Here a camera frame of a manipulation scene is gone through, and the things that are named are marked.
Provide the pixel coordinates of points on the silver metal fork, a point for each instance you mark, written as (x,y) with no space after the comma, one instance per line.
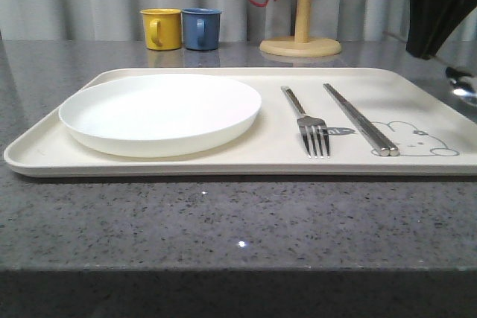
(314,131)

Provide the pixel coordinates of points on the blue enamel mug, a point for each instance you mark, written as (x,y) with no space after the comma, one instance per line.
(201,28)

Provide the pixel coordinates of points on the silver metal spoon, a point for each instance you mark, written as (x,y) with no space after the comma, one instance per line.
(463,84)

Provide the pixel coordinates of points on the yellow enamel mug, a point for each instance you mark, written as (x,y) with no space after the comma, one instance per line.
(162,28)

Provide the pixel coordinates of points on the white round plate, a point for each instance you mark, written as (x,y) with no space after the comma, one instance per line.
(161,115)

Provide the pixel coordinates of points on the cream rabbit serving tray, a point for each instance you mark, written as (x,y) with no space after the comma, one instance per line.
(433,139)

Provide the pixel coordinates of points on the wooden mug tree stand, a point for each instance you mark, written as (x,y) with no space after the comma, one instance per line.
(301,44)

